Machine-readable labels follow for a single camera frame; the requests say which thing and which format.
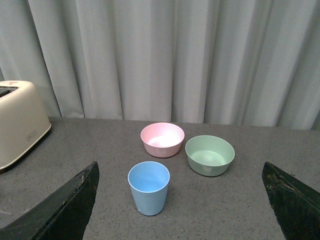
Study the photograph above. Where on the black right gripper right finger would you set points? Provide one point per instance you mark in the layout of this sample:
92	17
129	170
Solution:
295	204

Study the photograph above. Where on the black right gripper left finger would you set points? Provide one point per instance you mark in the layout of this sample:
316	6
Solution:
64	215

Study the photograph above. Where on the light blue plastic cup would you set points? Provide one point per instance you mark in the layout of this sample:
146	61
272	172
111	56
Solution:
149	182

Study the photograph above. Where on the green plastic bowl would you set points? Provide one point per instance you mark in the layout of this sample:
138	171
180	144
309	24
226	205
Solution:
209	155

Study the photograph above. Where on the cream white toaster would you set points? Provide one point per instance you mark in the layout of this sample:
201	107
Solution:
23	120

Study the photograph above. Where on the pink plastic bowl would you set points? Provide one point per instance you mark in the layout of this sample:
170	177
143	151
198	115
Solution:
162	139

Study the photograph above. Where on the grey curtain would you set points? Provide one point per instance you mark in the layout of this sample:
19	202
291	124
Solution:
233	62

